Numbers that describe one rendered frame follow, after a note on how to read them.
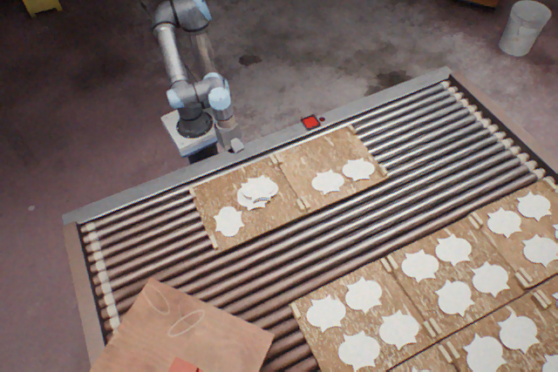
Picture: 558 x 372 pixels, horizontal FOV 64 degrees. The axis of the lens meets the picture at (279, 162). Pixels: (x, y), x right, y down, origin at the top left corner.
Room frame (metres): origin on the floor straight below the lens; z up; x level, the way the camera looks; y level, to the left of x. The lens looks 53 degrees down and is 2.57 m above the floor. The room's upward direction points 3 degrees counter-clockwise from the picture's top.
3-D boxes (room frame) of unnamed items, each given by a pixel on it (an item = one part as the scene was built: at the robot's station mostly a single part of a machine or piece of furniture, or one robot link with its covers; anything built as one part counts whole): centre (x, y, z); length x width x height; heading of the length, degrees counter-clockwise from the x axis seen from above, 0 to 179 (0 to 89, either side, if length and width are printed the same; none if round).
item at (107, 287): (1.05, -0.15, 0.90); 1.95 x 0.05 x 0.05; 114
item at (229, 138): (1.15, 0.19, 1.22); 0.12 x 0.09 x 0.16; 34
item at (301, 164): (1.18, -0.23, 0.93); 0.41 x 0.35 x 0.02; 113
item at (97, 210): (1.39, 0.00, 0.89); 2.08 x 0.08 x 0.06; 114
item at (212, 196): (1.02, 0.16, 0.93); 0.41 x 0.35 x 0.02; 114
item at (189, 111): (1.52, 0.42, 1.06); 0.13 x 0.12 x 0.14; 106
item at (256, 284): (0.82, -0.25, 0.90); 1.95 x 0.05 x 0.05; 114
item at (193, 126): (1.52, 0.43, 0.95); 0.15 x 0.15 x 0.10
